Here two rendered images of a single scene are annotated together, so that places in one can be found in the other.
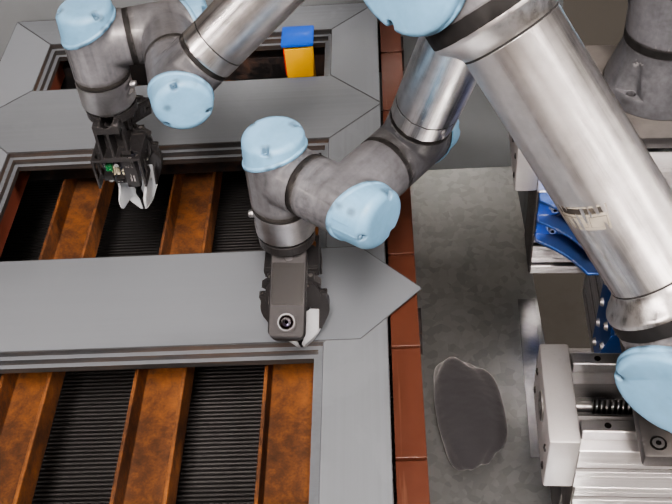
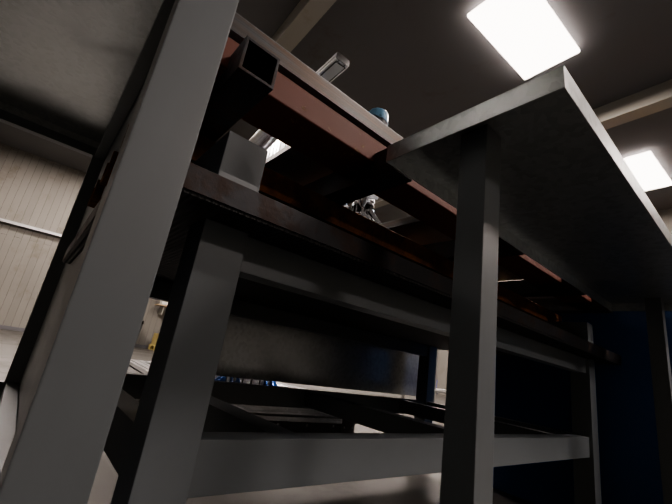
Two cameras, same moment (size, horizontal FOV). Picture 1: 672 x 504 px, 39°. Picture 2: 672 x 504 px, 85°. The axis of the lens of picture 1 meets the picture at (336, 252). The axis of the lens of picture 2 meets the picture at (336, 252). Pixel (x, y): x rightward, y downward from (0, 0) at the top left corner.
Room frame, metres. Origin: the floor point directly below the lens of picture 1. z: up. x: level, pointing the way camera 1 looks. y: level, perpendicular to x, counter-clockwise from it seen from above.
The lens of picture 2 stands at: (1.89, 1.03, 0.40)
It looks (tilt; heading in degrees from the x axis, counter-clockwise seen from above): 17 degrees up; 227
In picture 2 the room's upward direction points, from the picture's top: 9 degrees clockwise
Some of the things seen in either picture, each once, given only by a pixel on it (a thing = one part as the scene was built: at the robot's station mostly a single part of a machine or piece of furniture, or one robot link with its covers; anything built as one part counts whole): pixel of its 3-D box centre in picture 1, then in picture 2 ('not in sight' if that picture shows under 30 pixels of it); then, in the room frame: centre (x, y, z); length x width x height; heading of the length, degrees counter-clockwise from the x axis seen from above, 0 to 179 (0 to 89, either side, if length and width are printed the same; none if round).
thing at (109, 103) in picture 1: (108, 90); not in sight; (1.10, 0.29, 1.12); 0.08 x 0.08 x 0.05
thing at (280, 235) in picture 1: (282, 217); not in sight; (0.86, 0.06, 1.07); 0.08 x 0.08 x 0.05
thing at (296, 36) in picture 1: (297, 39); not in sight; (1.55, 0.03, 0.88); 0.06 x 0.06 x 0.02; 85
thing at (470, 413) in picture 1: (469, 410); not in sight; (0.81, -0.17, 0.70); 0.20 x 0.10 x 0.03; 179
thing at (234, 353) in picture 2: not in sight; (338, 344); (0.72, -0.11, 0.48); 1.30 x 0.04 x 0.35; 175
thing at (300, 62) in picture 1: (302, 83); not in sight; (1.55, 0.03, 0.78); 0.05 x 0.05 x 0.19; 85
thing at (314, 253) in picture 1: (291, 258); (362, 216); (0.86, 0.06, 0.99); 0.09 x 0.08 x 0.12; 175
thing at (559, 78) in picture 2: not in sight; (599, 252); (0.90, 0.87, 0.74); 1.20 x 0.26 x 0.03; 175
